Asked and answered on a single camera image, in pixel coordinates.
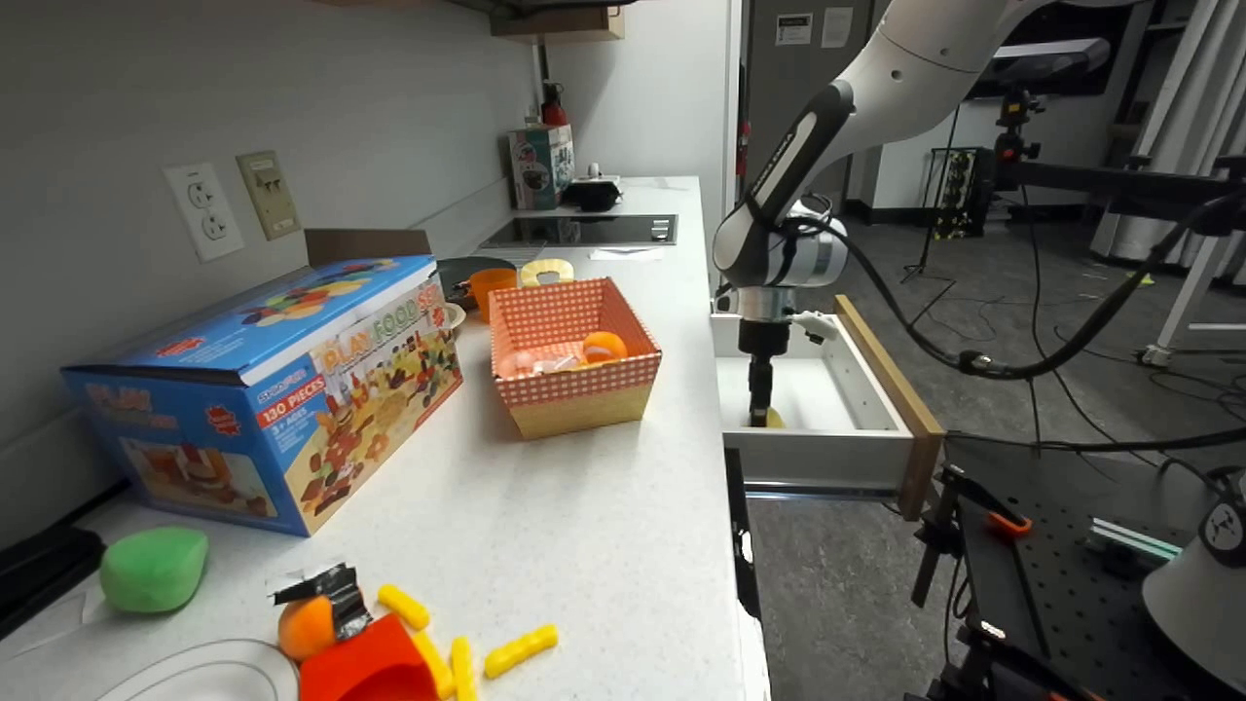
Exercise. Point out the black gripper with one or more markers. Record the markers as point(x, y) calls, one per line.
point(765, 338)

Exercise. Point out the white drawer with wooden face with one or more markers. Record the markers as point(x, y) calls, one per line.
point(818, 391)

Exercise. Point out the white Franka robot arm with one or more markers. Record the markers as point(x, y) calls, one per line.
point(909, 64)

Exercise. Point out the orange toy fruit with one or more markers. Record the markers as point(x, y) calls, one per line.
point(604, 344)

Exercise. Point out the orange checkered paper basket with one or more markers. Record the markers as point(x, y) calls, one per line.
point(569, 395)

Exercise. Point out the pink toy food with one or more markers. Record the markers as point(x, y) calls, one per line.
point(540, 361)

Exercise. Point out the black cooktop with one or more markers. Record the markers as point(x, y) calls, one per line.
point(586, 230)

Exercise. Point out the black pot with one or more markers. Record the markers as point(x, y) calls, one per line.
point(591, 195)

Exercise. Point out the black power strip rack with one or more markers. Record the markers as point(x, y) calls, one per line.
point(962, 192)

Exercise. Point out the grey door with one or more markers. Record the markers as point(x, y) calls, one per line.
point(780, 103)

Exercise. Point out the orange plastic cup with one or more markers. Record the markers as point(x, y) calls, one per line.
point(491, 288)

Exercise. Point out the dark grey round plate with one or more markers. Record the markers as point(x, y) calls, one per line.
point(455, 273)

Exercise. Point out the red bottle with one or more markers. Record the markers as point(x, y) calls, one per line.
point(556, 106)

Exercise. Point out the yellow toy fry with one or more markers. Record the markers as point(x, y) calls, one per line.
point(403, 604)
point(460, 667)
point(433, 656)
point(518, 652)

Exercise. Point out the white paper sign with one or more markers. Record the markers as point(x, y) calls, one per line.
point(793, 29)
point(840, 23)

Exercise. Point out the black perforated breadboard table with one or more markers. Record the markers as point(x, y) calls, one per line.
point(1075, 598)

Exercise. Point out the teal hand tool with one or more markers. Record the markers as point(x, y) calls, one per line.
point(1136, 537)

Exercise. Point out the dark brown board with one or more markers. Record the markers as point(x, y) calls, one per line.
point(362, 247)

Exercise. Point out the white stand leg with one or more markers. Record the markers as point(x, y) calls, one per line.
point(1188, 297)

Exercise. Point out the black and white toy clip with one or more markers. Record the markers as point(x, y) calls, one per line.
point(336, 587)

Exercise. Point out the round black gauge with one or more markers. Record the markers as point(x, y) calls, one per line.
point(1229, 521)

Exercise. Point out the red toy fries holder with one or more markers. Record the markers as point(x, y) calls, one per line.
point(362, 667)

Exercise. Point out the white dome lamp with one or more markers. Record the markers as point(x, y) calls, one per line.
point(1202, 609)

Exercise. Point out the blue toy food box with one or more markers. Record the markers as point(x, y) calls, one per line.
point(259, 391)

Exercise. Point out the orange toy ball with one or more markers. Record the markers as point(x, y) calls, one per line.
point(307, 630)

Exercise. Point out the white round plate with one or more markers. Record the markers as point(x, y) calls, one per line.
point(198, 674)

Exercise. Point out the green sponge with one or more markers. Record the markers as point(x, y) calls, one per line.
point(152, 569)

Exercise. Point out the black flat object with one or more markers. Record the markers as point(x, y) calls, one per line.
point(46, 569)

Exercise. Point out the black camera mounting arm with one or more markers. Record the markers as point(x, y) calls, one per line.
point(1102, 190)

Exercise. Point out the wooden wall cabinet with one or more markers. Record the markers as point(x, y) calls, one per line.
point(558, 18)

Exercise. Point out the black stereo camera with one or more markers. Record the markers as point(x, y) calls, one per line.
point(1053, 64)

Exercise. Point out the beige wall switch plate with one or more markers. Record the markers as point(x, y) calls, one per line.
point(266, 195)

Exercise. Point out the white wall outlet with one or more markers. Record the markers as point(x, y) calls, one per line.
point(204, 209)

